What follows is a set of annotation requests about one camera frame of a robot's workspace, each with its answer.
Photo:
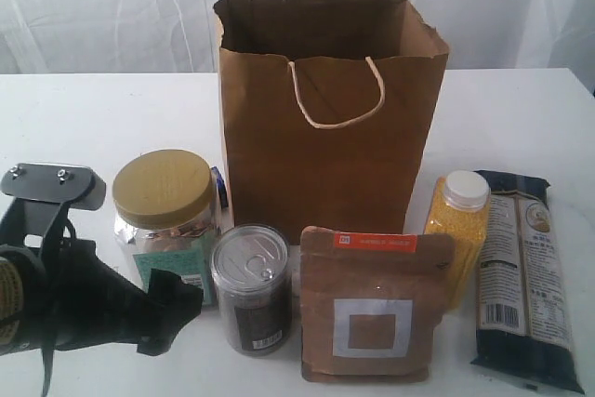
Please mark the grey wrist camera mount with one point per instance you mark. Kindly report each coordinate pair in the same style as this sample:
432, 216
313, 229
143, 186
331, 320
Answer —
44, 192

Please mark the clear can dark grains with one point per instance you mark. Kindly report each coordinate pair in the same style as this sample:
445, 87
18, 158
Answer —
250, 269

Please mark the dark blue noodle packet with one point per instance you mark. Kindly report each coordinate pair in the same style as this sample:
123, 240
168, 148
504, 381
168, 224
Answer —
522, 323

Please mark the small blue white milk carton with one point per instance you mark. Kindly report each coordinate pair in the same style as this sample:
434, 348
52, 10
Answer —
221, 188

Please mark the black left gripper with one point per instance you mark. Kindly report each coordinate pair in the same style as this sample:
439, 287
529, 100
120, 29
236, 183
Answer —
80, 302

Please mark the clear nut jar gold lid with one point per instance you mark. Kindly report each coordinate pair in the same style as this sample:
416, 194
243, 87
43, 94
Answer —
168, 217

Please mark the brown kraft stand-up pouch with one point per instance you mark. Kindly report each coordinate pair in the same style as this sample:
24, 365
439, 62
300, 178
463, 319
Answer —
369, 304

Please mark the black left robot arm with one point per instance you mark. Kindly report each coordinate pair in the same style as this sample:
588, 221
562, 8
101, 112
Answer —
16, 263

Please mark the white backdrop curtain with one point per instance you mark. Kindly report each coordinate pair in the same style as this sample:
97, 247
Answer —
107, 11

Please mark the yellow millet plastic bottle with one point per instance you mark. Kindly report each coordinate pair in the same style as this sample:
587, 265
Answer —
460, 208

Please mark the brown paper shopping bag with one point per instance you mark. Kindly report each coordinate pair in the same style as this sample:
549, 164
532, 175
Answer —
326, 107

